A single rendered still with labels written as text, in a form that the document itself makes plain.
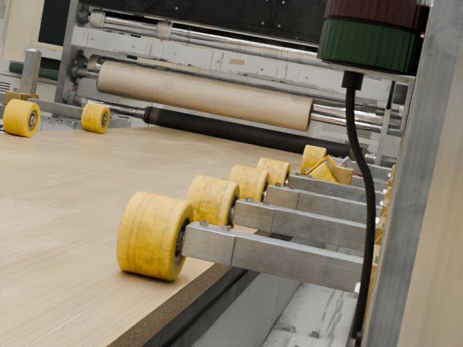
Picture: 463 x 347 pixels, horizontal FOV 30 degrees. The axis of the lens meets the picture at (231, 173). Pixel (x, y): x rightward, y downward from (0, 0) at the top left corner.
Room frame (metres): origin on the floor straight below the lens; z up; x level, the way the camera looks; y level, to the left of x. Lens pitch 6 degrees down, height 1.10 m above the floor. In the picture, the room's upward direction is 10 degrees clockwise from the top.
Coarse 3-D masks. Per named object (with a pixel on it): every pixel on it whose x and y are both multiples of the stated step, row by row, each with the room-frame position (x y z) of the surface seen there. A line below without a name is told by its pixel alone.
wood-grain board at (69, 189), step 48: (0, 144) 1.72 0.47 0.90; (48, 144) 1.89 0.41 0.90; (96, 144) 2.09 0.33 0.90; (144, 144) 2.34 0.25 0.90; (192, 144) 2.66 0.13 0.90; (0, 192) 1.16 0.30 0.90; (48, 192) 1.23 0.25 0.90; (96, 192) 1.32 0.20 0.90; (0, 240) 0.87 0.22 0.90; (48, 240) 0.91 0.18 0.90; (96, 240) 0.96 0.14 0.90; (0, 288) 0.70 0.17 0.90; (48, 288) 0.72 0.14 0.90; (96, 288) 0.75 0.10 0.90; (144, 288) 0.78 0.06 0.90; (192, 288) 0.86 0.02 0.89; (0, 336) 0.58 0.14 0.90; (48, 336) 0.60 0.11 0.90; (96, 336) 0.62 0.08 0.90; (144, 336) 0.70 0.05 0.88
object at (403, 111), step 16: (336, 16) 0.51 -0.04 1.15; (416, 32) 0.51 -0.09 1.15; (336, 64) 0.51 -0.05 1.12; (352, 64) 0.50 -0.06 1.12; (352, 80) 0.52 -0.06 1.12; (400, 80) 0.51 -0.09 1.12; (352, 96) 0.52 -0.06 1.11; (352, 112) 0.52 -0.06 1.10; (400, 112) 0.50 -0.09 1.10; (352, 128) 0.52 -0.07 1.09; (400, 128) 0.50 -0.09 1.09; (352, 144) 0.52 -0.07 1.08; (368, 176) 0.51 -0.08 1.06; (368, 192) 0.51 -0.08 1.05; (368, 208) 0.51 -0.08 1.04; (368, 224) 0.51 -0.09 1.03; (368, 240) 0.51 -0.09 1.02; (368, 256) 0.51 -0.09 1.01; (368, 272) 0.51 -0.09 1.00; (368, 288) 0.51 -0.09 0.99; (352, 336) 0.51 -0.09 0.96
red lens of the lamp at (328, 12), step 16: (336, 0) 0.51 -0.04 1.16; (352, 0) 0.50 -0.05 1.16; (368, 0) 0.49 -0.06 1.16; (384, 0) 0.49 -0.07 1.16; (400, 0) 0.49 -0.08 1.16; (416, 0) 0.50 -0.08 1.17; (352, 16) 0.50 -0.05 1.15; (368, 16) 0.49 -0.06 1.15; (384, 16) 0.49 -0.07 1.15; (400, 16) 0.49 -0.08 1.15; (416, 16) 0.50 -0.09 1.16
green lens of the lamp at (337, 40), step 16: (336, 32) 0.50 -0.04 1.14; (352, 32) 0.50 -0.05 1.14; (368, 32) 0.49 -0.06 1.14; (384, 32) 0.49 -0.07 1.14; (400, 32) 0.49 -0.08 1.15; (320, 48) 0.51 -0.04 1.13; (336, 48) 0.50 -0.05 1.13; (352, 48) 0.49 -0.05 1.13; (368, 48) 0.49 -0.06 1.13; (384, 48) 0.49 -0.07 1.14; (400, 48) 0.49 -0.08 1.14; (416, 48) 0.50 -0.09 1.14; (368, 64) 0.49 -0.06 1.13; (384, 64) 0.49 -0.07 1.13; (400, 64) 0.50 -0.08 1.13; (416, 64) 0.51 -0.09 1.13
